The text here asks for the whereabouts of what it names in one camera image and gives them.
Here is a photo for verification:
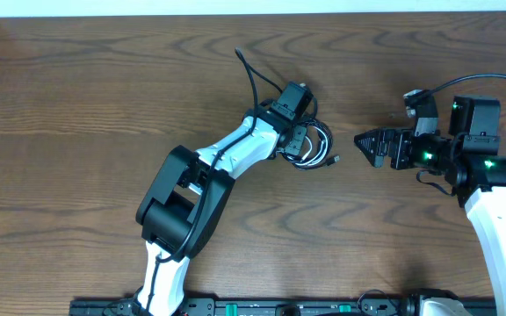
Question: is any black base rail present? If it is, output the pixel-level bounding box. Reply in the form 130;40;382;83
69;289;498;316

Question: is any black USB cable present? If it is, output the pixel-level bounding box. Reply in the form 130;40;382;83
281;94;341;171

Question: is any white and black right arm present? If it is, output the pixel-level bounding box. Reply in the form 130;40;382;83
354;90;506;315

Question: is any white USB cable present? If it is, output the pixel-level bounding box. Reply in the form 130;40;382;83
300;126;327;167

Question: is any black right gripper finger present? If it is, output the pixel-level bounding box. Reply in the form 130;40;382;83
354;128;381;147
358;143;384;168

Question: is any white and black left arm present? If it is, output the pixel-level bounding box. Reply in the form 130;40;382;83
135;82;314;315

